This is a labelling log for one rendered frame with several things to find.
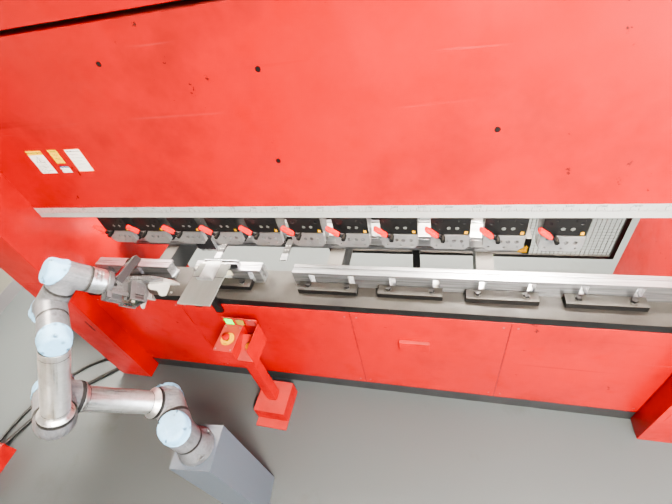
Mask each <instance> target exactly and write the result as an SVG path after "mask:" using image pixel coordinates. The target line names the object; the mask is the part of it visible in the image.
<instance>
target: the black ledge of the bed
mask: <svg viewBox="0 0 672 504"><path fill-rule="evenodd" d="M176 268H177V269H180V272H179V274H178V275H177V277H176V278H167V279H171V280H174V281H176V282H178V283H180V286H173V285H170V288H169V290H168V293H167V295H166V296H160V295H159V294H158V292H157V291H156V290H150V289H149V288H148V285H149V284H148V285H147V290H148V291H149V293H151V294H153V295H154V297H155V299H158V300H173V301H178V300H179V298H180V297H181V295H182V293H183V292H184V290H185V288H186V286H187V285H188V283H189V281H190V280H191V278H192V276H193V274H194V273H195V270H194V269H193V268H194V267H176ZM267 272H268V277H267V279H266V281H265V283H259V282H254V285H253V287H252V289H251V290H236V289H219V290H218V292H217V294H216V298H217V299H218V301H219V302H220V304H234V305H249V306H264V307H279V308H294V309H309V310H324V311H339V312H354V313H369V314H384V315H399V316H415V317H430V318H445V319H460V320H475V321H490V322H505V323H520V324H535V325H550V326H565V327H580V328H595V329H610V330H626V331H641V332H656V333H671V334H672V303H668V302H648V304H649V306H650V309H649V311H648V312H636V311H618V310H600V309H581V308H565V306H564V302H563V297H545V296H539V300H540V303H539V306H527V305H509V304H491V303H472V302H466V300H465V293H463V292H443V300H442V301H436V300H418V299H400V298H381V297H377V291H378V288H361V287H359V288H358V293H357V296H345V295H327V294H309V293H299V292H298V287H299V284H296V282H295V280H294V277H293V275H292V271H273V270H267ZM170 291H172V292H173V293H172V294H170Z"/></svg>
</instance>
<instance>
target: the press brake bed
mask: <svg viewBox="0 0 672 504"><path fill-rule="evenodd" d="M90 296H91V297H92V298H93V299H94V300H95V301H96V302H97V303H98V304H99V305H100V306H101V307H102V308H103V309H104V310H105V311H106V312H107V313H108V314H109V315H110V316H111V317H112V318H113V319H114V320H115V321H116V322H117V323H118V324H119V325H120V326H121V327H122V328H123V329H124V330H125V331H126V332H127V333H128V334H129V335H130V336H131V337H132V338H133V339H134V340H135V341H136V342H137V343H138V344H139V345H140V346H141V347H142V348H143V349H144V350H145V351H146V352H147V353H148V354H149V355H150V356H151V357H153V358H154V359H155V360H156V361H157V362H158V363H159V364H164V365H173V366H182V367H190V368H199V369H207V370H216V371H224V372H233V373H241V374H250V372H249V371H248V369H247V368H246V366H245V365H241V364H233V363H225V362H221V361H220V359H219V358H218V357H217V355H216V354H215V353H214V351H213V348H214V346H215V344H216V342H217V340H218V338H219V336H220V334H221V332H222V329H223V327H224V325H225V323H224V322H223V320H222V319H221V317H231V318H242V319H252V320H257V322H258V324H259V326H260V327H261V329H262V331H263V333H264V335H265V337H266V338H267V340H266V343H265V346H264V348H263V351H262V353H261V356H260V361H261V362H262V364H263V365H264V367H265V369H266V370H267V372H268V374H269V375H270V377H275V378H284V379H292V380H301V381H309V382H318V383H326V384H335V385H343V386H352V387H360V388H369V389H378V390H386V391H395V392H403V393H412V394H420V395H429V396H437V397H446V398H454V399H463V400H471V401H480V402H488V403H497V404H505V405H514V406H522V407H531V408H539V409H548V410H556V411H565V412H574V413H582V414H591V415H599V416H608V417H616V418H625V419H630V418H631V417H632V416H633V415H634V414H635V413H636V412H637V411H638V410H639V409H640V408H641V407H642V406H643V405H644V404H645V403H646V402H647V401H648V400H649V398H650V397H651V396H652V395H653V394H654V393H655V392H656V391H657V390H658V389H659V388H660V387H661V386H662V384H663V383H664V382H665V381H666V380H667V379H668V378H669V377H670V376H671V375H672V334H671V333H656V332H641V331H626V330H610V329H595V328H580V327H565V326H550V325H535V324H520V323H505V322H490V321H475V320H460V319H445V318H430V317H415V316H399V315H384V314H369V313H354V312H339V311H324V310H309V309H294V308H279V307H264V306H249V305H234V304H221V306H222V307H223V309H224V312H223V313H218V312H216V311H215V309H214V308H213V306H212V305H211V306H210V307H209V306H203V307H195V305H180V304H177V302H178V301H173V300H158V299H156V300H155V301H153V300H148V299H147V302H146V305H145V308H144V309H142V308H141V306H138V307H136V309H131V308H126V307H120V306H118V304H117V303H111V302H106V301H101V296H98V295H90ZM399 340H409V341H421V342H430V353H427V352H416V351H405V350H400V347H399ZM250 375H251V374H250Z"/></svg>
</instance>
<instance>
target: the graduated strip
mask: <svg viewBox="0 0 672 504"><path fill-rule="evenodd" d="M34 209H35V210H36V211H37V212H38V213H260V212H663V211H672V204H582V205H434V206H286V207H138V208H34Z"/></svg>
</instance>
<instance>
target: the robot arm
mask: <svg viewBox="0 0 672 504"><path fill-rule="evenodd" d="M140 261H141V258H139V257H138V256H137V255H135V256H133V257H131V258H128V259H127V260H126V262H125V264H124V265H123V266H122V267H121V268H120V270H119V271H118V272H117V273H116V274H115V273H114V272H112V271H108V270H106V269H102V268H98V267H94V266H90V265H86V264H82V263H78V262H74V261H70V260H68V259H60V258H55V257H50V258H48V259H47V260H45V262H44V263H43V265H42V268H41V270H40V272H39V281H40V282H41V283H43V284H44V285H43V286H42V288H41V290H40V291H39V293H38V295H37V297H36V298H35V300H34V301H33V302H32V304H31V306H30V309H29V311H28V316H29V318H31V320H32V321H33V322H34V323H35V329H36V337H35V344H36V347H37V369H38V380H37V381H36V382H35V383H34V385H33V387H32V390H31V397H30V399H31V407H32V428H33V431H34V433H35V434H36V435H37V436H38V437H39V438H41V439H43V440H47V441H52V440H57V439H60V438H62V437H64V436H66V435H67V434H69V433H70V432H71V431H72V429H73V428H74V427H75V425H76V422H77V419H78V414H80V413H81V412H95V413H123V414H144V415H145V416H146V418H148V419H157V420H158V425H157V435H158V438H159V439H160V441H161V442H162V443H163V444H164V445H166V446H168V447H170V448H171V449H172V450H174V451H175V452H177V457H178V459H179V460H180V462H181V463H183V464H184V465H186V466H197V465H199V464H201V463H203V462H204V461H205V460H206V459H207V458H208V457H209V456H210V454H211V452H212V450H213V448H214V442H215V440H214V435H213V433H212V432H211V431H210V430H209V429H208V428H207V427H204V426H198V425H197V424H196V423H194V421H193V420H192V417H191V414H190V412H189V409H188V406H187V403H186V401H185V398H184V393H183V391H182V390H181V388H180V386H179V385H177V384H175V383H172V382H166V383H164V384H160V385H158V386H156V387H154V388H152V389H151V390H150V391H147V390H135V389H124V388H112V387H100V386H89V385H88V383H87V382H86V381H85V380H75V379H74V376H73V375H72V374H71V347H72V344H73V332H72V329H71V323H70V315H69V308H68V303H69V301H70V300H71V298H72V296H73V295H74V293H75V291H76V290H78V291H83V292H88V293H93V294H101V301H106V302H111V303H117V304H118V306H120V307H126V308H131V309H136V307H138V306H141V308H142V309H144V308H145V305H146V302H147V299H148V300H153V301H155V300H156V299H155V297H154V295H153V294H151V293H149V291H148V290H147V285H148V284H149V285H148V288H149V289H150V290H156V291H157V292H158V294H159V295H160V296H166V295H167V293H168V290H169V288H170V285H173V286H180V283H178V282H176V281H174V280H171V279H167V278H163V277H157V276H137V275H134V276H130V273H131V272H132V271H133V270H134V269H135V268H136V267H137V266H138V264H139V262H140ZM124 305H126V306H124ZM128 306H132V307H128Z"/></svg>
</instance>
